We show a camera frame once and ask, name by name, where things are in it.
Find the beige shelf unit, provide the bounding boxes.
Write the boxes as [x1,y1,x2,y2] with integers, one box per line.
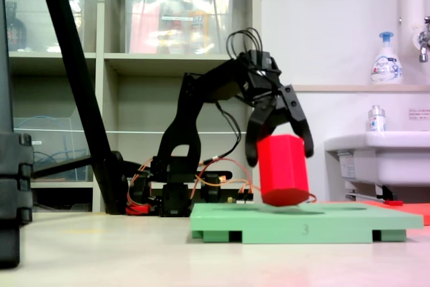
[0,0,263,214]

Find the red octagonal pillar block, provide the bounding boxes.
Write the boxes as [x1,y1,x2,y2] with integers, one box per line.
[257,134,310,207]

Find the white sink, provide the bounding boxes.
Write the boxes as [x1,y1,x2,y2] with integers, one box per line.
[324,130,430,188]

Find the metal faucet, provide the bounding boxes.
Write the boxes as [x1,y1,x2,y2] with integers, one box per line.
[415,16,430,63]

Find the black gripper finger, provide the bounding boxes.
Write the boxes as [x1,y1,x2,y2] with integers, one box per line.
[244,97,282,167]
[277,84,315,159]

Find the green shape sorter board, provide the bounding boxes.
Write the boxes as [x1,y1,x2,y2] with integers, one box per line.
[189,201,424,245]

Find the pink pouch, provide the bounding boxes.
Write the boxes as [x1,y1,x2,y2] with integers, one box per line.
[129,1,161,54]

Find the clear bin with blue cables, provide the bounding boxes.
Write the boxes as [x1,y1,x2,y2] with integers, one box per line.
[13,108,95,182]

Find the small clear sanitizer bottle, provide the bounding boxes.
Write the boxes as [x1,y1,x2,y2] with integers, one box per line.
[367,104,387,132]

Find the white foam soap dispenser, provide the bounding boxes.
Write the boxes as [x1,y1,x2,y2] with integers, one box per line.
[370,31,404,85]

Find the notched black stack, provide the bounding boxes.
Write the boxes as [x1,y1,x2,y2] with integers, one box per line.
[0,0,34,270]

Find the white cord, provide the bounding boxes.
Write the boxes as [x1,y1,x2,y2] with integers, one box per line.
[13,126,267,135]

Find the black gripper cable loops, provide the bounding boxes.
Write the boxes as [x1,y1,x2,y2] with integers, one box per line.
[226,27,263,63]

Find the long orange wire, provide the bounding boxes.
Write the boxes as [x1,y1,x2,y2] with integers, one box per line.
[191,157,266,200]

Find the pink wall label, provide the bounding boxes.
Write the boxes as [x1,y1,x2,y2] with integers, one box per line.
[408,108,430,121]

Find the small circuit board with wires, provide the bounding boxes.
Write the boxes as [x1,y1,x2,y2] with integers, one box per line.
[227,188,256,204]

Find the orange base wire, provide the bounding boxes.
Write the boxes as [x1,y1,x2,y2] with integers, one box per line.
[126,161,154,207]

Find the long black cable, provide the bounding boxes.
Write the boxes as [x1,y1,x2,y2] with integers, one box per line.
[201,100,243,167]

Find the dark round bottle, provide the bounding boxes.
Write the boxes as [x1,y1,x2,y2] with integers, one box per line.
[5,1,28,52]

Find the orange label bottle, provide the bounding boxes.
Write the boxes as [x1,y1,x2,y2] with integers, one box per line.
[187,0,216,54]

